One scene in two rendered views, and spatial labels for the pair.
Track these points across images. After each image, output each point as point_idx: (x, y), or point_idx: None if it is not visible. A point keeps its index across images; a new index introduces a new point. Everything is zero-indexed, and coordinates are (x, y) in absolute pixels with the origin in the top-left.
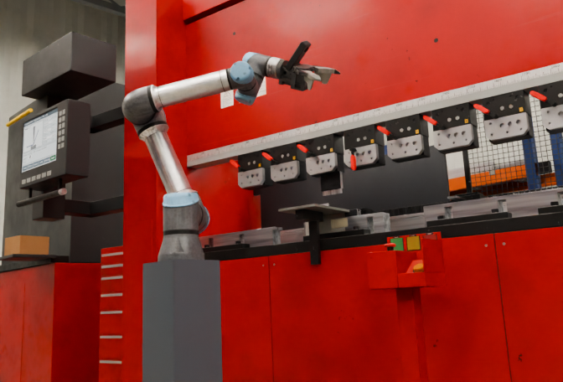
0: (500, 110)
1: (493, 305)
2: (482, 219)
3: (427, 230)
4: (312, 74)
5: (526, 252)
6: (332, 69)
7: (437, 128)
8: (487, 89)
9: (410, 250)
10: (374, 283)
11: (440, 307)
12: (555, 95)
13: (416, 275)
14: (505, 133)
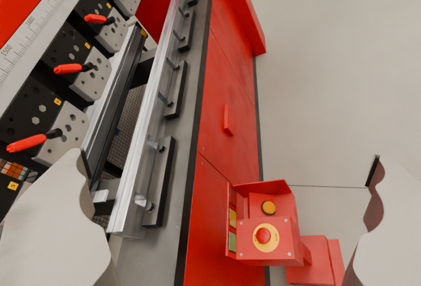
0: (74, 60)
1: (225, 184)
2: (170, 160)
3: (185, 216)
4: (417, 196)
5: (208, 137)
6: (71, 164)
7: (37, 146)
8: (31, 41)
9: (235, 225)
10: (301, 256)
11: (223, 231)
12: (94, 13)
13: (293, 201)
14: (103, 81)
